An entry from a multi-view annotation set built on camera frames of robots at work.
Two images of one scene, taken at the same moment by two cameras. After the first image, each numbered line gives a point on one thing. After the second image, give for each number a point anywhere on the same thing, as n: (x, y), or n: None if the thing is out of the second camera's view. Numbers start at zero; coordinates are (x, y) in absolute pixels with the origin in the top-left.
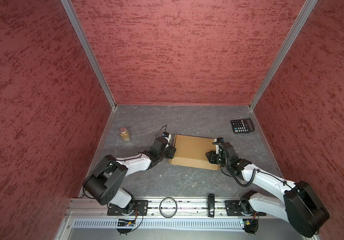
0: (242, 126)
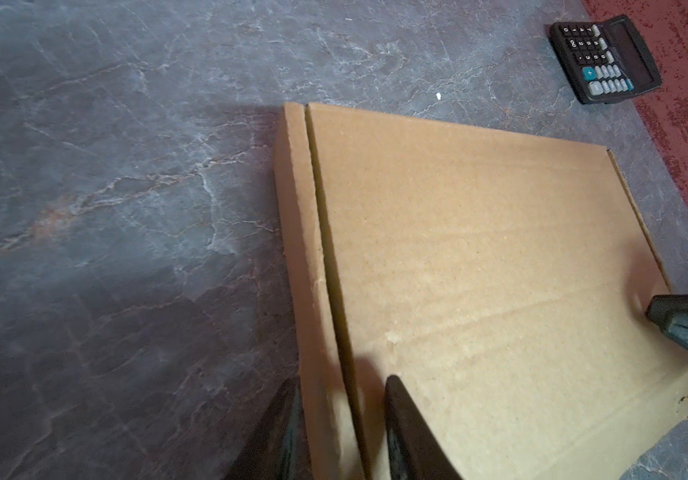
0: (605, 61)
